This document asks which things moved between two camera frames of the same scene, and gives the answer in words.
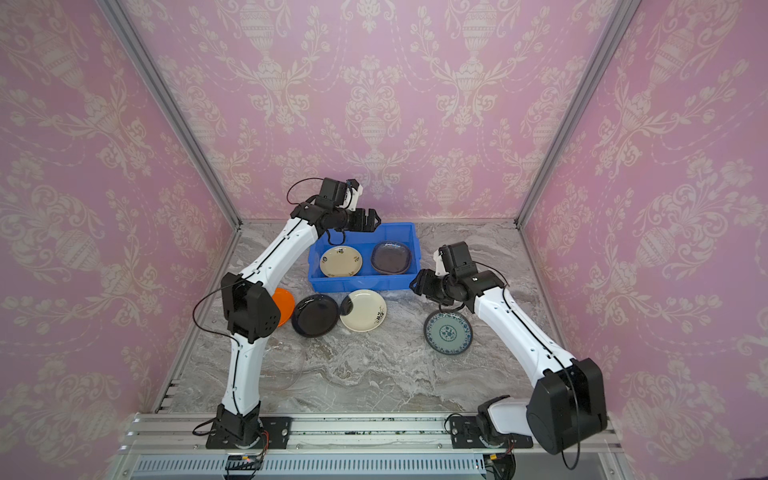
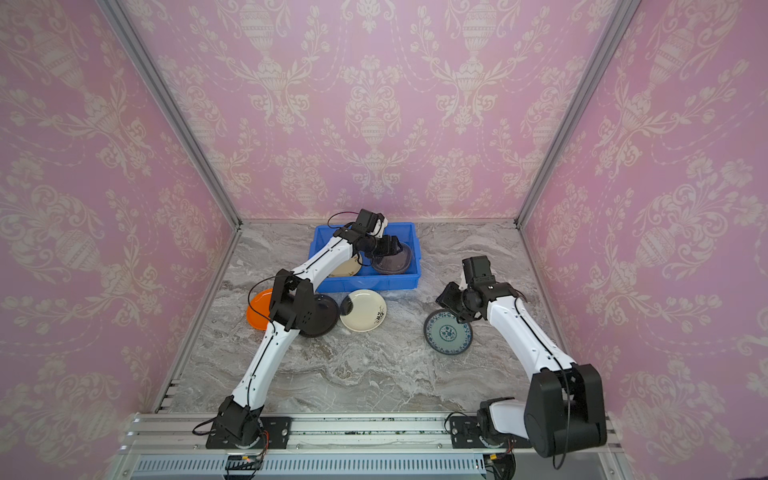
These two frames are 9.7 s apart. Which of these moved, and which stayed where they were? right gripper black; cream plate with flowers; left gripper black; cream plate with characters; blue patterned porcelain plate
Moved: right gripper black; left gripper black
Stayed: cream plate with characters; cream plate with flowers; blue patterned porcelain plate
